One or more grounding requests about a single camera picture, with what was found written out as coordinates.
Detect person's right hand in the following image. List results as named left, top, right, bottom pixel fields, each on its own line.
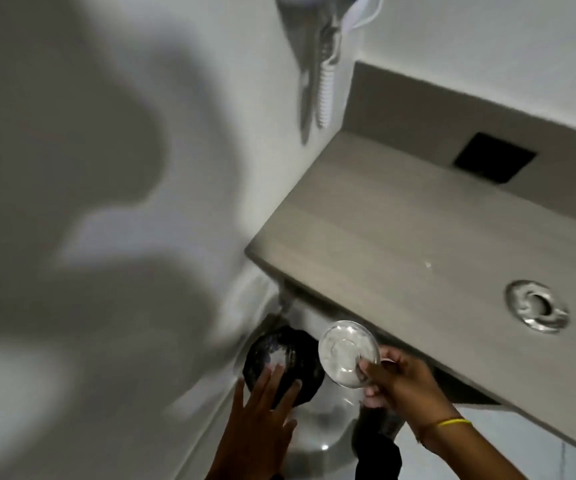
left=359, top=346, right=464, bottom=445

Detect white wall hair dryer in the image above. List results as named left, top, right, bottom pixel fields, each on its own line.
left=275, top=0, right=386, bottom=31

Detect yellow wristband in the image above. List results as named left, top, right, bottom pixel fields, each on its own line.
left=419, top=418, right=473, bottom=444

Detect person's left forearm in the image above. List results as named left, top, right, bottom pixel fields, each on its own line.
left=204, top=447, right=241, bottom=480

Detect grey wooden counter shelf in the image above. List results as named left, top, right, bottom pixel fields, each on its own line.
left=245, top=60, right=576, bottom=465

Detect black square wall panel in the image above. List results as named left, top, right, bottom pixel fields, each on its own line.
left=452, top=132, right=538, bottom=186

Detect chrome round flush button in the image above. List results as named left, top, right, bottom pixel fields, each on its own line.
left=505, top=280, right=570, bottom=335

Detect person's left hand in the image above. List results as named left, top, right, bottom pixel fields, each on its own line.
left=211, top=365, right=303, bottom=480

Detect black bin bag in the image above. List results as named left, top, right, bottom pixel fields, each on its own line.
left=243, top=327, right=326, bottom=408

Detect black plastic object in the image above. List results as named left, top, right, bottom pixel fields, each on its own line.
left=352, top=409, right=403, bottom=480

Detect person's right forearm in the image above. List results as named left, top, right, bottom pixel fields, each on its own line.
left=420, top=417, right=531, bottom=480

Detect white coiled cord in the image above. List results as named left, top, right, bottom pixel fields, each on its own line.
left=315, top=17, right=344, bottom=130

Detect stainless steel waste bin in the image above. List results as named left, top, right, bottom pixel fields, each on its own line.
left=246, top=295, right=403, bottom=480

